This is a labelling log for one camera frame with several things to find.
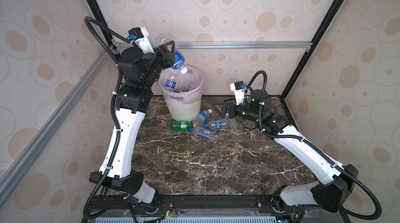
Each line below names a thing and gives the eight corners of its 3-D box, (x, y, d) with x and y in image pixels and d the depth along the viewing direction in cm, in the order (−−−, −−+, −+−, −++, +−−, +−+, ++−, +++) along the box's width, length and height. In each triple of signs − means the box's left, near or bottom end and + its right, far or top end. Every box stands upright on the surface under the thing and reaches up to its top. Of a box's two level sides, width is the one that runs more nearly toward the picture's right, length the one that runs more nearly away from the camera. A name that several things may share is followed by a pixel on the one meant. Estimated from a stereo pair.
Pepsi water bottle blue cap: (204, 131, 103) (204, 125, 98) (204, 125, 106) (204, 119, 101) (228, 131, 103) (229, 125, 98) (227, 125, 106) (228, 119, 101)
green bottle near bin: (171, 131, 102) (170, 127, 98) (172, 123, 106) (171, 119, 102) (196, 131, 102) (196, 127, 98) (196, 123, 106) (196, 119, 102)
